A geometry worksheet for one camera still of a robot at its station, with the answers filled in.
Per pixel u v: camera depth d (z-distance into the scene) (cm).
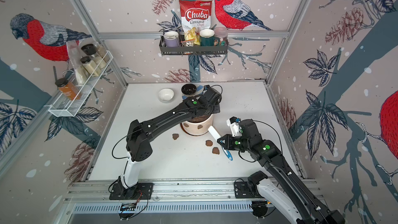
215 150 87
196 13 78
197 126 81
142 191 73
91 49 78
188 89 111
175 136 92
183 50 88
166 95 110
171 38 79
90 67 76
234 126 68
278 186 48
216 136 74
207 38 81
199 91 115
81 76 70
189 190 75
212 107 66
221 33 86
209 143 90
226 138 64
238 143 61
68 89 66
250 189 65
